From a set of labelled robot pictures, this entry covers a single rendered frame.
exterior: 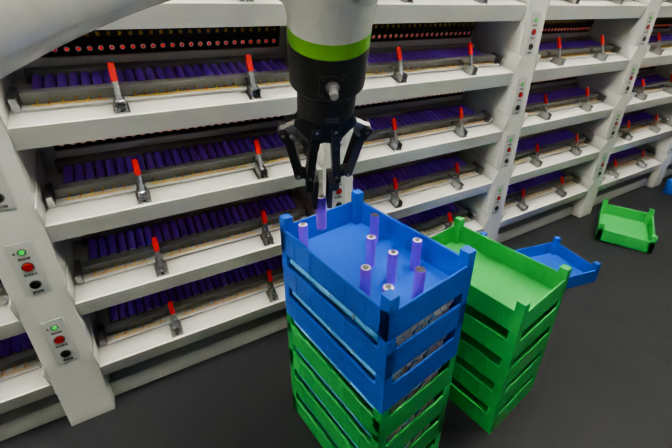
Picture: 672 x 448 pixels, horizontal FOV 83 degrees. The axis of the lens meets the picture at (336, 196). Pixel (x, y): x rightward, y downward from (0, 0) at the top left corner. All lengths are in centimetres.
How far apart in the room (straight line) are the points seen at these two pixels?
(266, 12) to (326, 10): 50
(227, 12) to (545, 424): 119
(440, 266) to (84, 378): 86
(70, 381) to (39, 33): 95
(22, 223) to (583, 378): 139
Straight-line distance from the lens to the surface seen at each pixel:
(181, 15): 84
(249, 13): 87
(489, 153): 150
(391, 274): 67
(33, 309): 103
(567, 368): 136
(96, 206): 94
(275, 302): 116
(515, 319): 88
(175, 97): 90
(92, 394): 120
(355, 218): 85
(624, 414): 132
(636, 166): 259
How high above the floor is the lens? 92
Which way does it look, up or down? 26 degrees down
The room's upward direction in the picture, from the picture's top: straight up
